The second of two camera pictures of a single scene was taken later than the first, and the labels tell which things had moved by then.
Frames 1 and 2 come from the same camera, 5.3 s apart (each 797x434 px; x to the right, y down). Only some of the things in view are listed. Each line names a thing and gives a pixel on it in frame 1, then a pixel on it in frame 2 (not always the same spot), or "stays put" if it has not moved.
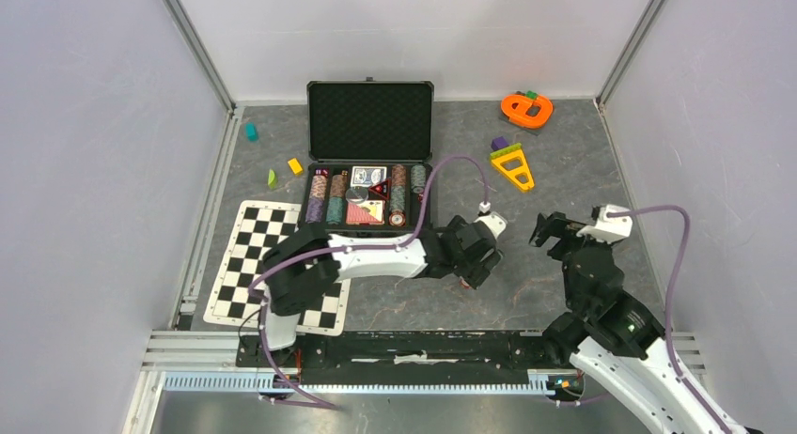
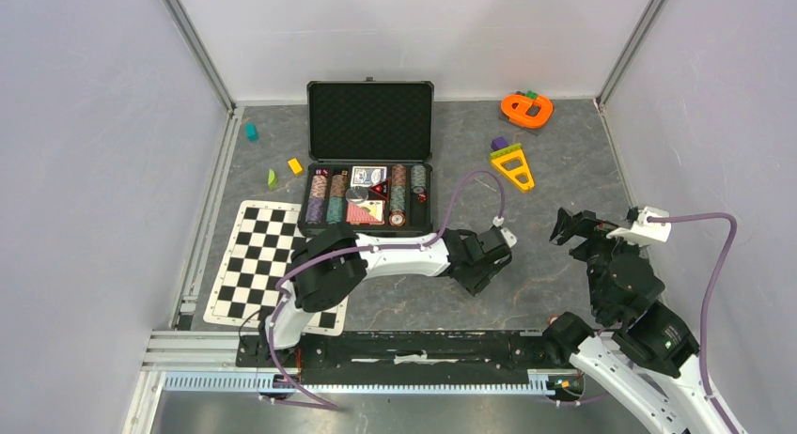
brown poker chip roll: [398, 175] stays put
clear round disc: [356, 194] stays put
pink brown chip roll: [318, 189] stays put
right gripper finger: [558, 223] to [586, 216]
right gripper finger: [543, 229] to [564, 228]
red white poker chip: [397, 219] stays put
